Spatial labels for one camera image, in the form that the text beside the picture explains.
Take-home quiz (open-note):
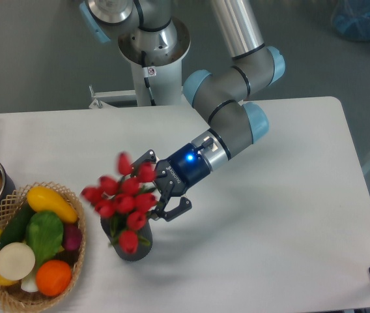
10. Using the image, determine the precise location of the white green toy leek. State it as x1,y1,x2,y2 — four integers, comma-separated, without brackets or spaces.
20,269,38,293

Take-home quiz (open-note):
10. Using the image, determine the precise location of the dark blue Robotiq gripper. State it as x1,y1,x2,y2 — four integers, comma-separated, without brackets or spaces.
131,143,210,222

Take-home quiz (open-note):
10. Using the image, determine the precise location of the dark grey ribbed vase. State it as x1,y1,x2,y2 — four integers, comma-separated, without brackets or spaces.
100,215,154,262

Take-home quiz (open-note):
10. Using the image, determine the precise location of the red tulip bouquet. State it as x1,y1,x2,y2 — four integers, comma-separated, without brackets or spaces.
81,152,158,261

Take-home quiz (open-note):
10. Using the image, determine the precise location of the white toy onion slice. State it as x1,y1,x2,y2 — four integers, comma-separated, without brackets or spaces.
0,243,35,280

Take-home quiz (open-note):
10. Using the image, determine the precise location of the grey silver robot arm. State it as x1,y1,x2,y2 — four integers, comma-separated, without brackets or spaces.
79,1,285,221

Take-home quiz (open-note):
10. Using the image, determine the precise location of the purple toy radish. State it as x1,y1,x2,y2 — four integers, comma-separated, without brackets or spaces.
62,224,82,251

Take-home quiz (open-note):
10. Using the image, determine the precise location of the green toy lettuce leaf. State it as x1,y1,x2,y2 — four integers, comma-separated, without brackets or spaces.
25,211,64,271

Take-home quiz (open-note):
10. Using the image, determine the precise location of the dark green toy cucumber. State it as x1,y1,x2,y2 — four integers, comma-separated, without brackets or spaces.
0,203,35,250

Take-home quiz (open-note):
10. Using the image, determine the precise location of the blue plastic bag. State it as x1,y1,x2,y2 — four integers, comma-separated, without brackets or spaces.
331,1,370,42

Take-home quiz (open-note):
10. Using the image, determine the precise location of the yellow toy squash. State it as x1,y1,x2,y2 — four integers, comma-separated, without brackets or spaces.
26,186,78,224

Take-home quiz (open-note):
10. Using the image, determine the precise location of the woven wicker basket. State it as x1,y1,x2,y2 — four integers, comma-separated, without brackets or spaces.
0,182,87,312

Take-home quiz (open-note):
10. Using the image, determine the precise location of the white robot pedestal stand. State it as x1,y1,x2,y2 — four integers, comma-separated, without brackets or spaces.
88,16,192,110

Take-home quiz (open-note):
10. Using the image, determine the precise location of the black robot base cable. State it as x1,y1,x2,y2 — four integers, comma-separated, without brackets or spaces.
141,51,157,106

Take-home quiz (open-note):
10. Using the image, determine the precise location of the orange toy fruit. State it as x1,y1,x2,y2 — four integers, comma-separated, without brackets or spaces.
36,260,72,297

